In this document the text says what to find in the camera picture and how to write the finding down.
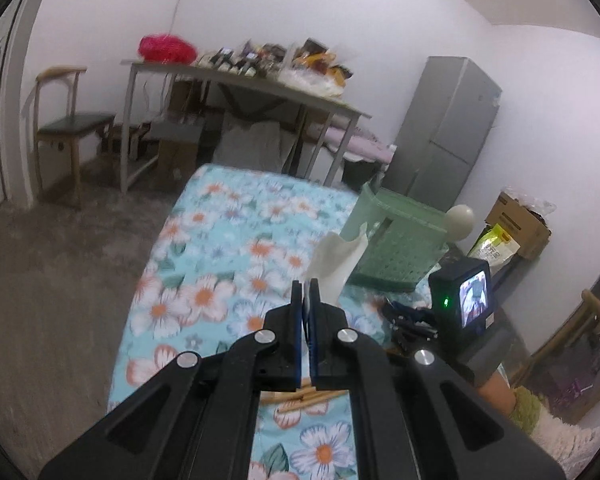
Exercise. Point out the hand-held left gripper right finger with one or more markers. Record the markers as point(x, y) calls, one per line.
point(327, 345)

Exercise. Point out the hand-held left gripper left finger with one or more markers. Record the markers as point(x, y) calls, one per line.
point(287, 345)

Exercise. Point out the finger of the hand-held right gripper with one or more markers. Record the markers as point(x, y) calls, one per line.
point(410, 312)
point(415, 337)

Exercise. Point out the bundle of wooden chopsticks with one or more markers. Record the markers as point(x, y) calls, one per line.
point(300, 400)

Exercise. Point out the green plastic utensil basket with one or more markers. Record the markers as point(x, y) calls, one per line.
point(400, 255)

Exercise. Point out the white plastic soup ladle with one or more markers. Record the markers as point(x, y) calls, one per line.
point(459, 222)

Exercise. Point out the white plastic rice paddle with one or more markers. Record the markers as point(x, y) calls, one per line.
point(337, 260)

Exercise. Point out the person's right forearm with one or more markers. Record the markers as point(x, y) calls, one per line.
point(500, 395)

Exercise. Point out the green and white bag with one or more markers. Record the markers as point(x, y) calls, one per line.
point(497, 247)

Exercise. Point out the large cardboard box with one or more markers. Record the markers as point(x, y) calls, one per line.
point(517, 225)

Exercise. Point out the blue floral blanket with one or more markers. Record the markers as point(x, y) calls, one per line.
point(205, 300)

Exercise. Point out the pink rolled bedding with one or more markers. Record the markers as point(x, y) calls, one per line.
point(365, 147)

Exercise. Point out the grey refrigerator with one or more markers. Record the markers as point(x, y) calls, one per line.
point(450, 125)

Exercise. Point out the grey cloth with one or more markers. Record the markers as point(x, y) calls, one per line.
point(252, 147)

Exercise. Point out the small brown cardboard box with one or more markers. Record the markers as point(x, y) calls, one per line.
point(177, 162)

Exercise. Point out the grey case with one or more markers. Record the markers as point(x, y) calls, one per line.
point(177, 131)

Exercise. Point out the yellow bag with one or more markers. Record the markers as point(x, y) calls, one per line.
point(341, 74)

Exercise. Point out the white plastic bag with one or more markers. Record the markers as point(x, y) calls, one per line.
point(305, 82)

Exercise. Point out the grey table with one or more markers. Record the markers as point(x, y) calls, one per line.
point(240, 80)

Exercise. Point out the red bag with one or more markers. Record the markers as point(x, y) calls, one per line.
point(165, 49)

